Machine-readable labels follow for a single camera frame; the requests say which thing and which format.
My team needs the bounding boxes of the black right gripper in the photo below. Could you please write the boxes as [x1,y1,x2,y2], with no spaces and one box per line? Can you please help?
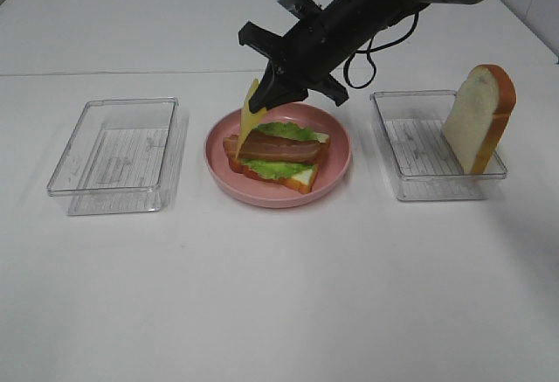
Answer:
[238,16,349,112]

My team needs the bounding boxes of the yellow cheese slice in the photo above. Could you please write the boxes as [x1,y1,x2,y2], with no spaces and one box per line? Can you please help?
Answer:
[235,79,267,158]

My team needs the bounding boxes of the brown bacon strip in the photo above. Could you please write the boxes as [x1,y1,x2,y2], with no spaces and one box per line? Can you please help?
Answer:
[233,130,330,163]

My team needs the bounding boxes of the green lettuce leaf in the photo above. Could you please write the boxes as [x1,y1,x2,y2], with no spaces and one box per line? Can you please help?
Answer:
[223,122,329,186]

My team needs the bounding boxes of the bread slice from tray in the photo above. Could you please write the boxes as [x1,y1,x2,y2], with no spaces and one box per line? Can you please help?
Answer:
[229,142,330,194]

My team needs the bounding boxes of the pink bacon strip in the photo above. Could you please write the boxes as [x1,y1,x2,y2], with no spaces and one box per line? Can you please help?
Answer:
[222,135,241,169]

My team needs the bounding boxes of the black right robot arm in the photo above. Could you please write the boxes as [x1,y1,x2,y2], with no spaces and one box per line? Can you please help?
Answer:
[238,0,482,113]

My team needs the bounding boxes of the pink round plate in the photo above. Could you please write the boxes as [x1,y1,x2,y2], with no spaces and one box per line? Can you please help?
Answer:
[204,103,352,208]

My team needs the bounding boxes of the clear left plastic tray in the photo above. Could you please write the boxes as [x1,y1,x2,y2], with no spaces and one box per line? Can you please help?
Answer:
[46,97,188,216]

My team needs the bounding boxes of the clear plastic tray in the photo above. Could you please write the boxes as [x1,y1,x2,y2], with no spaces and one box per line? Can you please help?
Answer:
[46,97,188,216]
[370,90,507,202]

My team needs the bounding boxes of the clear right plastic tray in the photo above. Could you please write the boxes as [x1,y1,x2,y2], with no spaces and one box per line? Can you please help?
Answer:
[370,90,507,202]

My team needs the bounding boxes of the bread slice in right tray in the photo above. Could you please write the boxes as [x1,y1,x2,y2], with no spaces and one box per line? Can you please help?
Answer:
[442,64,516,175]

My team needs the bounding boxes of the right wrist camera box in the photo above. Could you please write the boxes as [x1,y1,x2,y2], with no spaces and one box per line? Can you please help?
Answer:
[275,0,322,19]

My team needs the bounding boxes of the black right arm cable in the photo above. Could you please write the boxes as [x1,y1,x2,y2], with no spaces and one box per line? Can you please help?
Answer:
[343,3,431,90]

